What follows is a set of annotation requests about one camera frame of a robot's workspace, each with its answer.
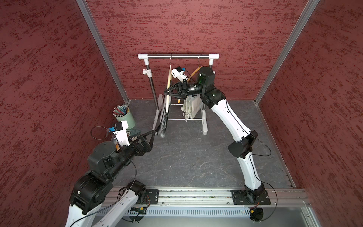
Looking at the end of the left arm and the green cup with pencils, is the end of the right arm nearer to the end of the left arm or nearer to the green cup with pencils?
the end of the left arm

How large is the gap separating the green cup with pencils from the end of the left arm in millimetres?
492

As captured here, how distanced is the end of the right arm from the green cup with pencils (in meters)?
0.47

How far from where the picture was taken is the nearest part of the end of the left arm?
48cm

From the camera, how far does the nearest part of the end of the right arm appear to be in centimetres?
58

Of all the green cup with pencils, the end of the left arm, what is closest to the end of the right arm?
the end of the left arm

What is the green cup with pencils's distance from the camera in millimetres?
916
